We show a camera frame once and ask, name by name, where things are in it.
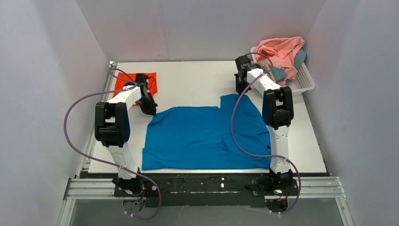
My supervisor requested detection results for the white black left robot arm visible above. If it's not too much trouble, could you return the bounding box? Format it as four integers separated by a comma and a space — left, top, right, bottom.
95, 83, 157, 191

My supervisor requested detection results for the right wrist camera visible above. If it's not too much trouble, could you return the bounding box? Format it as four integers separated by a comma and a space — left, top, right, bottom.
235, 55, 262, 72

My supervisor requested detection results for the white plastic laundry basket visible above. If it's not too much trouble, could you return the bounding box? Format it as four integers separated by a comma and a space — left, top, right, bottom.
246, 48, 315, 96

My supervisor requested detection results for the pink t shirt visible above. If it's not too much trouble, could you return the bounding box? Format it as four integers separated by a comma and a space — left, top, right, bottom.
254, 36, 305, 87

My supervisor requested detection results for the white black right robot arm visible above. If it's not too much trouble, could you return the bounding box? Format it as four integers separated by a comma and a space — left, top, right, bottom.
230, 68, 294, 190

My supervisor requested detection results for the folded orange t shirt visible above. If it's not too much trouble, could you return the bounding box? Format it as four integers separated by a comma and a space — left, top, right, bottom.
114, 72, 158, 96

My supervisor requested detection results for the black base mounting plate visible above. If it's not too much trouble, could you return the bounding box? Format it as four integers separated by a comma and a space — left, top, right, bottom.
112, 173, 298, 209

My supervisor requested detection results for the aluminium frame rail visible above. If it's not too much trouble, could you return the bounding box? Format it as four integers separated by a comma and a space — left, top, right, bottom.
58, 177, 354, 226

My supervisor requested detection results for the grey blue t shirt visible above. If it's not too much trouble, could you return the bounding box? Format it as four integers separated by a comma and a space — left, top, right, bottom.
270, 48, 307, 86

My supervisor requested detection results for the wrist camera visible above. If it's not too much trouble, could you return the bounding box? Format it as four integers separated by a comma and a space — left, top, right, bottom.
135, 73, 156, 89
235, 55, 262, 72

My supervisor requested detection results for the beige t shirt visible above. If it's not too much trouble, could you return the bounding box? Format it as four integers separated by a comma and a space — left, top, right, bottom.
257, 59, 276, 83

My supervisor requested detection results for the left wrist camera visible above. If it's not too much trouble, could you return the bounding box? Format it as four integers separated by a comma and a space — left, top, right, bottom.
135, 73, 156, 89

